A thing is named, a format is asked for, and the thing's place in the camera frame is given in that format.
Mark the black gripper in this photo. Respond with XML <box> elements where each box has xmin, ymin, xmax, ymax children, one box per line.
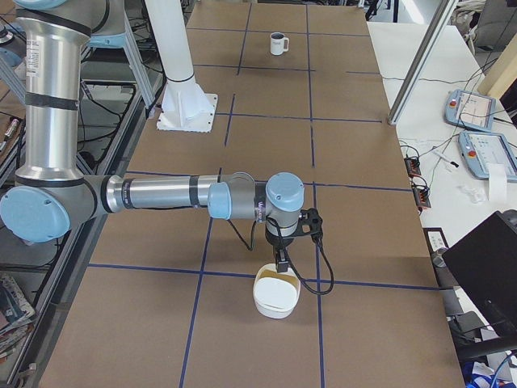
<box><xmin>265</xmin><ymin>230</ymin><xmax>292</xmax><ymax>272</ymax></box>

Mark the white ribbed HOME mug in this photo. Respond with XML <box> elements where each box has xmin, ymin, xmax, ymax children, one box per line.
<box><xmin>270</xmin><ymin>32</ymin><xmax>290</xmax><ymax>56</ymax></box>

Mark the white cream plastic bin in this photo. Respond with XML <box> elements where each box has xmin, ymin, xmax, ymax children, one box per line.
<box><xmin>253</xmin><ymin>264</ymin><xmax>301</xmax><ymax>319</ymax></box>

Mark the black marker pen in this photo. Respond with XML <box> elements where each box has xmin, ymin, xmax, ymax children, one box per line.
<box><xmin>433</xmin><ymin>150</ymin><xmax>459</xmax><ymax>168</ymax></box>

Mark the black monitor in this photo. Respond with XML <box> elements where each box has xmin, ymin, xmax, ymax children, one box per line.
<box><xmin>443</xmin><ymin>209</ymin><xmax>516</xmax><ymax>335</ymax></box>

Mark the teach pendant near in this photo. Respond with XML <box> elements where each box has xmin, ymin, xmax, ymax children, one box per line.
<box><xmin>458</xmin><ymin>131</ymin><xmax>516</xmax><ymax>183</ymax></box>

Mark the teach pendant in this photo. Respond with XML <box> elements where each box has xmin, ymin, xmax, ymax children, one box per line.
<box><xmin>458</xmin><ymin>131</ymin><xmax>516</xmax><ymax>183</ymax></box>
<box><xmin>444</xmin><ymin>89</ymin><xmax>496</xmax><ymax>133</ymax></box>

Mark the teach pendant far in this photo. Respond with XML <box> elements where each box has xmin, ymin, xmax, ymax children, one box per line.
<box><xmin>444</xmin><ymin>89</ymin><xmax>496</xmax><ymax>133</ymax></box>

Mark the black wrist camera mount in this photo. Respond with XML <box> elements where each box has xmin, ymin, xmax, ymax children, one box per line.
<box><xmin>290</xmin><ymin>208</ymin><xmax>323</xmax><ymax>244</ymax></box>

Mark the black cable hub right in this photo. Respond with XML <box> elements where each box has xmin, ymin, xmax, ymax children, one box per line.
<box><xmin>411</xmin><ymin>183</ymin><xmax>431</xmax><ymax>213</ymax></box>

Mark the black cable hub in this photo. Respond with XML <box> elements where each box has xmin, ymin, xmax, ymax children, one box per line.
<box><xmin>411</xmin><ymin>183</ymin><xmax>431</xmax><ymax>213</ymax></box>
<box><xmin>404</xmin><ymin>156</ymin><xmax>421</xmax><ymax>177</ymax></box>

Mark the black cable hub left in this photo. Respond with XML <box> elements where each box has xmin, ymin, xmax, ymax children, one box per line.
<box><xmin>404</xmin><ymin>156</ymin><xmax>421</xmax><ymax>177</ymax></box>

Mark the white pedestal base plate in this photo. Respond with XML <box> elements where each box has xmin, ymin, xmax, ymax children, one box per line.
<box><xmin>157</xmin><ymin>90</ymin><xmax>218</xmax><ymax>133</ymax></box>

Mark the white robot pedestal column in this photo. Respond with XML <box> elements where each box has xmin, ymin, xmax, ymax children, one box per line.
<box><xmin>144</xmin><ymin>0</ymin><xmax>219</xmax><ymax>134</ymax></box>

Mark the grey aluminium frame post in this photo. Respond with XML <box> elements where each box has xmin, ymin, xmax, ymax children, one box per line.
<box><xmin>388</xmin><ymin>0</ymin><xmax>457</xmax><ymax>125</ymax></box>

